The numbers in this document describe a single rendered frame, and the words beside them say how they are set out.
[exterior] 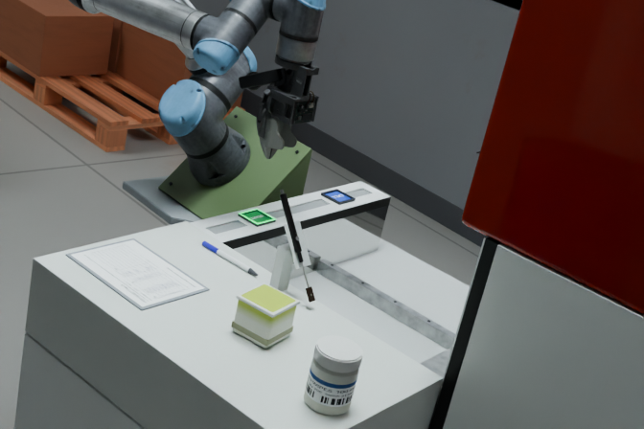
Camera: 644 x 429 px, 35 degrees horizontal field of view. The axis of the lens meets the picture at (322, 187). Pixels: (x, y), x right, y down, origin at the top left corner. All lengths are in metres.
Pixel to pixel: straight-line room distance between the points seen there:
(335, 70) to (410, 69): 0.51
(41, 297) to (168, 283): 0.21
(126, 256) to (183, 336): 0.26
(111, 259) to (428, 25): 3.22
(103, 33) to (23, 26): 0.40
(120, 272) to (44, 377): 0.23
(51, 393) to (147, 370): 0.28
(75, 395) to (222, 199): 0.75
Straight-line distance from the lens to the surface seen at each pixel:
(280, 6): 1.91
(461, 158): 4.74
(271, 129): 1.98
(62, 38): 5.33
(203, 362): 1.57
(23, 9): 5.44
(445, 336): 2.06
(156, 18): 1.97
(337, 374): 1.47
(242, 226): 2.04
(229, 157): 2.36
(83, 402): 1.77
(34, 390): 1.89
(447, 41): 4.76
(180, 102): 2.28
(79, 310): 1.72
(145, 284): 1.74
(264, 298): 1.63
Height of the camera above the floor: 1.80
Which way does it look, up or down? 21 degrees down
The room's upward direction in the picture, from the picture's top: 13 degrees clockwise
